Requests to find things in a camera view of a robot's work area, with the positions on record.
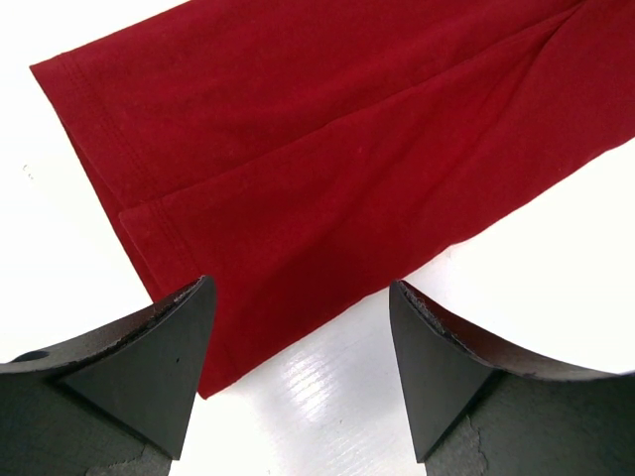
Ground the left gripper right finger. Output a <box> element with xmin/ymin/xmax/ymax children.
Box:
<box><xmin>389</xmin><ymin>281</ymin><xmax>634</xmax><ymax>475</ymax></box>

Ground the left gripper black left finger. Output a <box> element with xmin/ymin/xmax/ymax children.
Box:
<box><xmin>1</xmin><ymin>277</ymin><xmax>216</xmax><ymax>475</ymax></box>

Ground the red t-shirt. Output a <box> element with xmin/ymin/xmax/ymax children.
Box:
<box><xmin>32</xmin><ymin>1</ymin><xmax>634</xmax><ymax>397</ymax></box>

